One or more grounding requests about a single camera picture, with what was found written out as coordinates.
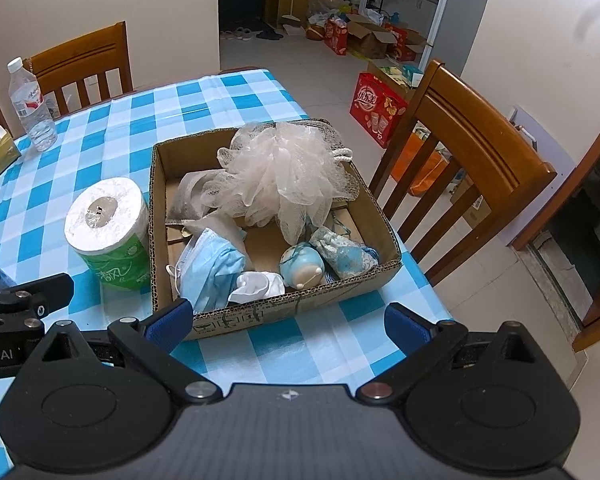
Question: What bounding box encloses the open cardboard carton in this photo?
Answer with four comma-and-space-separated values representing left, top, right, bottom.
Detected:
346, 14, 398, 59

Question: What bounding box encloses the wooden chair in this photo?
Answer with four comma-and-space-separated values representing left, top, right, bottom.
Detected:
367, 59, 558, 288
22, 21, 133, 111

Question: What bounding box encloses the blue floral sachet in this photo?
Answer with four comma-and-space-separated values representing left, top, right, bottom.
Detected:
307, 226, 381, 281

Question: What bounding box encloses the brown cardboard box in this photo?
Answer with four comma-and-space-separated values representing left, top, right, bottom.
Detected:
149, 119, 403, 342

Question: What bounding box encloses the grey refrigerator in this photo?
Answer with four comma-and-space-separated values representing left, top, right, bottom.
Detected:
425, 0, 492, 78

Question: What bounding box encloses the green wrapped toilet paper roll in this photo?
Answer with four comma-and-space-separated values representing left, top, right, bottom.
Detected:
64, 177, 152, 292

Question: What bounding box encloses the beige mesh bath pouf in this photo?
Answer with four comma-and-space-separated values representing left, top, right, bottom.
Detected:
200, 121, 361, 246

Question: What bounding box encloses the blue and white round toy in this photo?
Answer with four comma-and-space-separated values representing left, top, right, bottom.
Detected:
279, 242, 327, 290

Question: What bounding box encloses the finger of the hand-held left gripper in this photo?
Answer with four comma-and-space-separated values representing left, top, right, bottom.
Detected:
0, 272, 75, 336

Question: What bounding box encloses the clear plastic water bottle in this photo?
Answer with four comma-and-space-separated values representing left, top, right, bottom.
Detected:
7, 57, 58, 152

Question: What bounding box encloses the blue white checkered tablecloth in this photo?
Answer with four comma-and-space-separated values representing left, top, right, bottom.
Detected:
0, 66, 455, 480

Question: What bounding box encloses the orange bag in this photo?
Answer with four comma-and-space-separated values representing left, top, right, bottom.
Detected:
390, 132, 448, 197

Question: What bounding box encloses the white knotted cloth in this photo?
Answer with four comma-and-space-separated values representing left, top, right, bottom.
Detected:
227, 271, 287, 306

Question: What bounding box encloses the blue face mask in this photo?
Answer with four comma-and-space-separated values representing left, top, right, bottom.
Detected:
167, 227, 248, 313

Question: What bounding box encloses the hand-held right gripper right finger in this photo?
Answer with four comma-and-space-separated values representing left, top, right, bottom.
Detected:
356, 302, 561, 405

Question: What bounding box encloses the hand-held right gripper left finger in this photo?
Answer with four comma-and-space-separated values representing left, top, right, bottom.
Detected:
17, 299, 223, 405

